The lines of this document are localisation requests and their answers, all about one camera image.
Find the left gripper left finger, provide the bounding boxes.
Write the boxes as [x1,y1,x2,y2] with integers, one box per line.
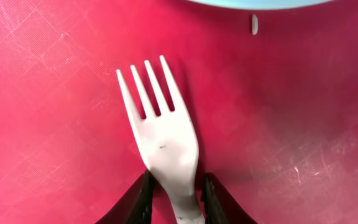
[96,170,157,224]

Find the rice and peanut scraps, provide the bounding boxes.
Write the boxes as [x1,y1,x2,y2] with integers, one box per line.
[251,14,259,35]

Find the light blue round plate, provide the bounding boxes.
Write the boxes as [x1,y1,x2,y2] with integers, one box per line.
[190,0,332,10]

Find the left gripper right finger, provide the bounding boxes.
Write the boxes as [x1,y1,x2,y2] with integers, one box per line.
[201,172,257,224]

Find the red plastic serving tray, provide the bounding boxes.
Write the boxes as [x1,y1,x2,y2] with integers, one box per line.
[0,0,358,223]

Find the white plastic fork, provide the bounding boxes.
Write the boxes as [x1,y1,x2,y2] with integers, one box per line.
[116,56,205,224]

